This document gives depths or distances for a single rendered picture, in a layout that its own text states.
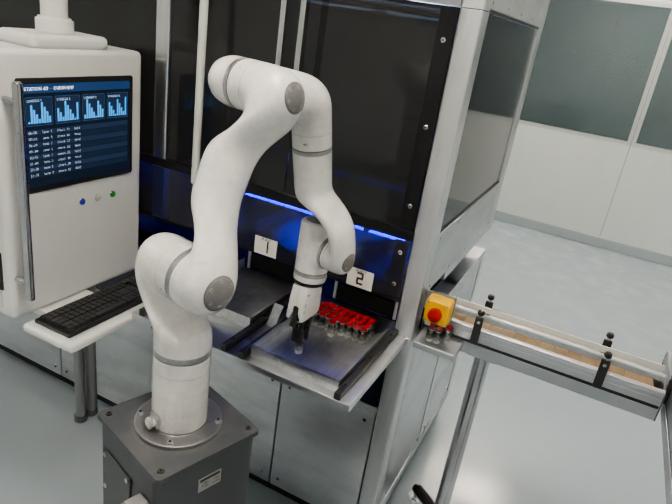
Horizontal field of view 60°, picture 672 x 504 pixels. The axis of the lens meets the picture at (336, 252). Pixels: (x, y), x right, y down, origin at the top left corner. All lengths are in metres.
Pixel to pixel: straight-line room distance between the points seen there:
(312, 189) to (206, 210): 0.30
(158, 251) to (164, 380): 0.27
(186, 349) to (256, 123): 0.47
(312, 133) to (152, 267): 0.43
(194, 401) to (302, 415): 0.85
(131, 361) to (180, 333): 1.32
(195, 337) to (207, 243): 0.21
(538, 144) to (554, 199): 0.58
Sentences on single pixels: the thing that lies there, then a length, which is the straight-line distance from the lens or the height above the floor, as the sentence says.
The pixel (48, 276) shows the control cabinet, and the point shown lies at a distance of 1.93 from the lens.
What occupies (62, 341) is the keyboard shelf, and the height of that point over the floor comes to 0.80.
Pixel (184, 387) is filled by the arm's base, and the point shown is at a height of 0.99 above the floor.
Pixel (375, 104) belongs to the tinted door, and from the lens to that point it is 1.63.
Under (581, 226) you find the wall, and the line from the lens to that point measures 6.29.
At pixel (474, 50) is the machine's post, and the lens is 1.54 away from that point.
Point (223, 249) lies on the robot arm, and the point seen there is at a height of 1.30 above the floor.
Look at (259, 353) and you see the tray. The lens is 1.55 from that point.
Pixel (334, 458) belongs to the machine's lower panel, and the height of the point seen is 0.34.
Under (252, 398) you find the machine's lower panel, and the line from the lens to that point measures 2.17.
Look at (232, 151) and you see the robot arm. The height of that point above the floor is 1.48.
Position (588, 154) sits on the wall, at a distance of 6.16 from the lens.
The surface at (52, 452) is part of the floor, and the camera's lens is 2.66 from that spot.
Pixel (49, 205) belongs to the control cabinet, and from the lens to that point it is 1.85.
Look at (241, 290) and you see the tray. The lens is 1.89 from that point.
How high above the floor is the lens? 1.73
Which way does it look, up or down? 22 degrees down
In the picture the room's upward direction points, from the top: 9 degrees clockwise
